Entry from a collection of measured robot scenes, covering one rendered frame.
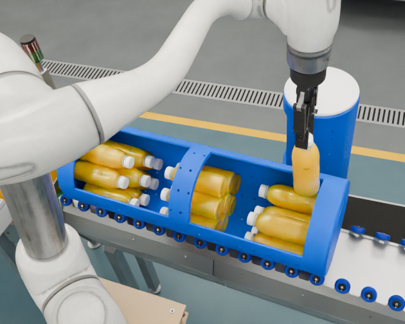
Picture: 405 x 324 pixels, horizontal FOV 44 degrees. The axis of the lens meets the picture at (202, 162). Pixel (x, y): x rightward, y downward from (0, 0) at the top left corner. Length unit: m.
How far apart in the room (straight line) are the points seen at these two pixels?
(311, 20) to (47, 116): 0.50
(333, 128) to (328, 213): 0.63
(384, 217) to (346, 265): 1.10
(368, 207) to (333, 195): 1.34
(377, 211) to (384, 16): 1.97
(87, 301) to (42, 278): 0.13
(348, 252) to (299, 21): 0.88
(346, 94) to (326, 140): 0.18
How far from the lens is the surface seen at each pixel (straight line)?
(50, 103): 0.74
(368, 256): 1.64
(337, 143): 1.99
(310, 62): 1.02
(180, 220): 1.48
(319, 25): 0.96
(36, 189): 1.02
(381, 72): 3.71
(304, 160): 1.24
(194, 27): 0.91
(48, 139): 0.72
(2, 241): 1.95
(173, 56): 0.83
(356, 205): 2.71
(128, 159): 1.61
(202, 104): 3.47
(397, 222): 2.69
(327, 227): 1.34
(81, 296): 1.17
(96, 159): 1.65
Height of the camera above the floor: 2.33
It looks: 49 degrees down
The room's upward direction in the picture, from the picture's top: 10 degrees counter-clockwise
